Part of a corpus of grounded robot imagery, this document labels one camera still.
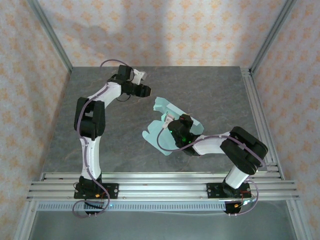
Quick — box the light blue paper box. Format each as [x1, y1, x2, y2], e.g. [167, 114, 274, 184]
[141, 96, 205, 157]

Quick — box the grey metal lower shelf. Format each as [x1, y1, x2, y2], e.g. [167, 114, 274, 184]
[28, 209, 298, 240]

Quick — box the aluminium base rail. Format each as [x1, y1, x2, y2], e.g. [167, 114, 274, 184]
[26, 172, 301, 201]

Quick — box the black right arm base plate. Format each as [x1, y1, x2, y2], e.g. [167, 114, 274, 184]
[206, 182, 252, 200]

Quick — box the grey slotted cable duct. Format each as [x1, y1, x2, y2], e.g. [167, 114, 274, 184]
[37, 201, 227, 212]

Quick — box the aluminium side rail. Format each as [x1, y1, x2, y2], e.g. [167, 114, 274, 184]
[240, 68, 286, 181]

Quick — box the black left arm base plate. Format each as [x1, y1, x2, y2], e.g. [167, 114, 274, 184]
[73, 183, 120, 200]

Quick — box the black cable mount bracket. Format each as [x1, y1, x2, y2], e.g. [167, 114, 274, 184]
[83, 199, 107, 216]
[223, 199, 247, 217]

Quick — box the aluminium frame post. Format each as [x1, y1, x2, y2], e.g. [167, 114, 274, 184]
[26, 0, 74, 75]
[248, 0, 298, 73]

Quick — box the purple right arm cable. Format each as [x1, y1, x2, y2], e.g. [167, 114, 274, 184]
[156, 124, 267, 217]

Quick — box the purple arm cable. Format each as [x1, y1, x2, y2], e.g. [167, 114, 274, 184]
[156, 124, 267, 217]
[72, 59, 133, 219]

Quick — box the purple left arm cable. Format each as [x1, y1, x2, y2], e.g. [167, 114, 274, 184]
[72, 59, 133, 219]

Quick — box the aluminium frame leg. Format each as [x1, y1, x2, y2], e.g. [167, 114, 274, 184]
[13, 199, 38, 240]
[286, 199, 310, 240]

